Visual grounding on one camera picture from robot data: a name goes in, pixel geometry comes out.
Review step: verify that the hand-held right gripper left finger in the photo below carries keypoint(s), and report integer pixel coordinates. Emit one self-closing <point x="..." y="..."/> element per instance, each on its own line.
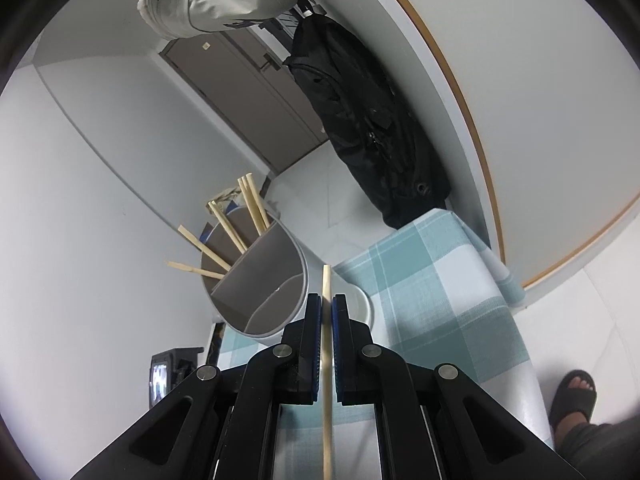
<point x="316" y="355"/>

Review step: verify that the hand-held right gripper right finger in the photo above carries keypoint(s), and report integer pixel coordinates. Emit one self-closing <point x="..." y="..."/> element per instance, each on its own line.
<point x="337" y="355"/>

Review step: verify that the white plastic utensil holder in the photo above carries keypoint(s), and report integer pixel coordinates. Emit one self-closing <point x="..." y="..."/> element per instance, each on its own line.
<point x="275" y="270"/>

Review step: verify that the teal checked tablecloth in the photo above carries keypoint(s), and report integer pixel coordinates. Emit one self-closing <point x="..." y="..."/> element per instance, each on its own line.
<point x="425" y="280"/>

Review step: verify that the black sandal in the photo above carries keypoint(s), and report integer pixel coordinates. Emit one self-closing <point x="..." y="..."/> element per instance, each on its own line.
<point x="562" y="405"/>

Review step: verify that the black backpack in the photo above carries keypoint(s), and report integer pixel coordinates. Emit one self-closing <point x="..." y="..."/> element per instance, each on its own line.
<point x="360" y="125"/>

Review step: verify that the person's foot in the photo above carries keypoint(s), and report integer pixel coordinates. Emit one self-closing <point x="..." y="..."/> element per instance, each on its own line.
<point x="582" y="386"/>

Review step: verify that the grey door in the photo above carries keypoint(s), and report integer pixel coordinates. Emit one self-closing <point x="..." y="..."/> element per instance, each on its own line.
<point x="240" y="90"/>

